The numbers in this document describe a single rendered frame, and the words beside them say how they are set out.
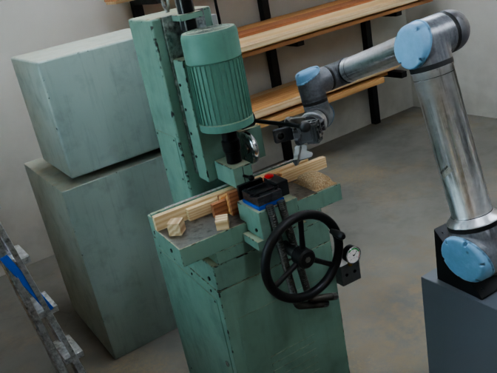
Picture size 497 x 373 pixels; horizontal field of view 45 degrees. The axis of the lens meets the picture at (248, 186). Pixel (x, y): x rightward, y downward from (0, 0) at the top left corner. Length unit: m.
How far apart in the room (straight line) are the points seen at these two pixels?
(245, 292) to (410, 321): 1.11
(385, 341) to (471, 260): 1.08
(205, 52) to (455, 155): 0.76
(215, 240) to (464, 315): 0.84
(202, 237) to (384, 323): 1.28
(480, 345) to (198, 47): 1.28
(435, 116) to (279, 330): 0.89
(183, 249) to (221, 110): 0.43
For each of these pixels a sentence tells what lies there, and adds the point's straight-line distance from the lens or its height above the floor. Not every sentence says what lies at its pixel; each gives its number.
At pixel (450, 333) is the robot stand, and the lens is 2.18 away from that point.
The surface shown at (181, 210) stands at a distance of 1.95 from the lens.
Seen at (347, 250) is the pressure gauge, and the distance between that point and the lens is 2.06.
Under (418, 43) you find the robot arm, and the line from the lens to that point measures 1.64.
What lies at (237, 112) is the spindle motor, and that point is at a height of 1.22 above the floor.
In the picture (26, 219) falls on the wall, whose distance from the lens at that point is 4.18.
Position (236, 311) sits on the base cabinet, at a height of 0.62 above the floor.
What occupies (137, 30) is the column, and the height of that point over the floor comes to 1.48.
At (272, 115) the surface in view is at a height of 0.54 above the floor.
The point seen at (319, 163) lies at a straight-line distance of 2.16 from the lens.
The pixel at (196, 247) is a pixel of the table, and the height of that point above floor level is 0.89.
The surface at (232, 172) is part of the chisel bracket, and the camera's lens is 1.94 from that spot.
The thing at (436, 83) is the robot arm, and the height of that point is 1.26.
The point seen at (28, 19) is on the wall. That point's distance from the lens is 4.03.
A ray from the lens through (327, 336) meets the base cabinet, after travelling 2.23.
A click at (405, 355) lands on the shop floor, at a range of 2.69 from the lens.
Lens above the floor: 1.68
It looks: 22 degrees down
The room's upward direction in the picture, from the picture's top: 11 degrees counter-clockwise
